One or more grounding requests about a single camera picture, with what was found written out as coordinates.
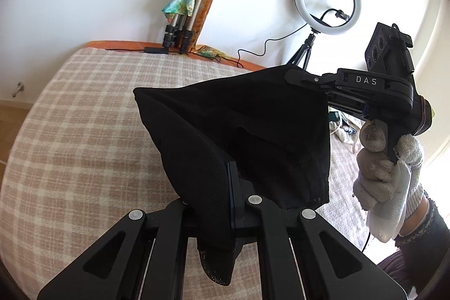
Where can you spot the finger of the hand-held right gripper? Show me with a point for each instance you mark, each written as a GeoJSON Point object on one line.
{"type": "Point", "coordinates": [346, 105]}
{"type": "Point", "coordinates": [309, 78]}

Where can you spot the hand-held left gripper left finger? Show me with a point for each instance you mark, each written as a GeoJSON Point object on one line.
{"type": "Point", "coordinates": [168, 215]}

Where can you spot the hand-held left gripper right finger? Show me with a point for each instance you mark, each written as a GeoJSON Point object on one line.
{"type": "Point", "coordinates": [242, 201]}

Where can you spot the black shirt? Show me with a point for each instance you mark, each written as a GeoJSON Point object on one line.
{"type": "Point", "coordinates": [246, 117]}

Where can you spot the person's right forearm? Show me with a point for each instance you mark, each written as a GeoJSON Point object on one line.
{"type": "Point", "coordinates": [418, 243]}

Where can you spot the person's right hand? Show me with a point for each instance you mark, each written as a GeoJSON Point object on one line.
{"type": "Point", "coordinates": [372, 177]}

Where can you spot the black mini tripod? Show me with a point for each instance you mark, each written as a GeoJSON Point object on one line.
{"type": "Point", "coordinates": [305, 54]}

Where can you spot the white tote bag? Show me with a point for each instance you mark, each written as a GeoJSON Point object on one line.
{"type": "Point", "coordinates": [339, 134]}

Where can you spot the black gooseneck phone holder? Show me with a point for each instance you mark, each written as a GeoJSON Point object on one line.
{"type": "Point", "coordinates": [325, 12]}

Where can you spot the orange green patterned cloth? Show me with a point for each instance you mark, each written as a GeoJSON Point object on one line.
{"type": "Point", "coordinates": [211, 51]}

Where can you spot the pink checkered blanket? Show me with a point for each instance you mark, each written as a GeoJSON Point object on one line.
{"type": "Point", "coordinates": [88, 145]}

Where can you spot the folded silver tripod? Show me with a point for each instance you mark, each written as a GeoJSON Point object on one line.
{"type": "Point", "coordinates": [197, 4]}

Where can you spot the orange mattress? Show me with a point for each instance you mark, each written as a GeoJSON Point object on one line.
{"type": "Point", "coordinates": [105, 44]}

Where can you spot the metal wall hook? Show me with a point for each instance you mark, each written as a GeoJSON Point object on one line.
{"type": "Point", "coordinates": [18, 89]}

